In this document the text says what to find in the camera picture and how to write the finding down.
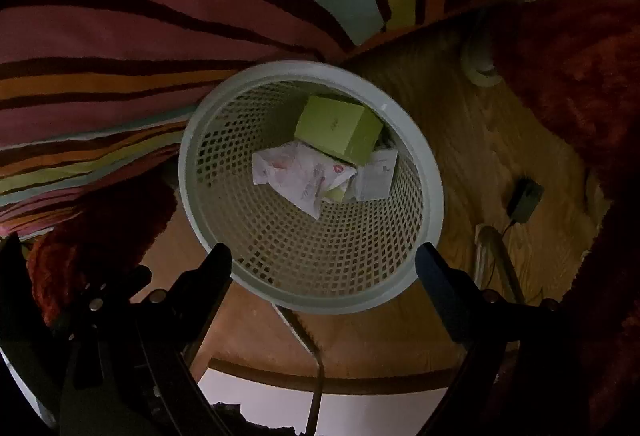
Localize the white mesh waste basket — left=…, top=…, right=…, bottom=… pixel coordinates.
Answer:
left=178, top=60, right=445, bottom=315

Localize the striped bed sheet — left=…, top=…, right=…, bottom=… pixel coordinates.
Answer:
left=0, top=0, right=636, bottom=242

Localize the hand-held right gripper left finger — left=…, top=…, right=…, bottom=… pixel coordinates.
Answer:
left=60, top=243, right=236, bottom=436

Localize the green cardboard box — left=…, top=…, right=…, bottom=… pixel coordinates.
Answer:
left=292, top=95, right=385, bottom=167

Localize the white plastic wrapper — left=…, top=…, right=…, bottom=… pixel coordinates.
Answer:
left=251, top=141, right=358, bottom=220

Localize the white paper packet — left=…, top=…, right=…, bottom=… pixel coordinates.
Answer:
left=352, top=147, right=399, bottom=202

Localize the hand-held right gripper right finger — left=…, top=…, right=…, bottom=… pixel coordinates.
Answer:
left=415, top=242, right=572, bottom=436

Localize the cream round object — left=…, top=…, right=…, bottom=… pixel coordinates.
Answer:
left=460, top=29, right=502, bottom=90

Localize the grey power adapter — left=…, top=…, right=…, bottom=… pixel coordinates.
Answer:
left=507, top=177, right=545, bottom=223

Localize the grey floor cable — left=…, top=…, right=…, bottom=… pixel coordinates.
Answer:
left=277, top=305, right=327, bottom=436

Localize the red fuzzy blanket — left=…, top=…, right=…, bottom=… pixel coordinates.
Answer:
left=25, top=171, right=178, bottom=327
left=492, top=0, right=640, bottom=436

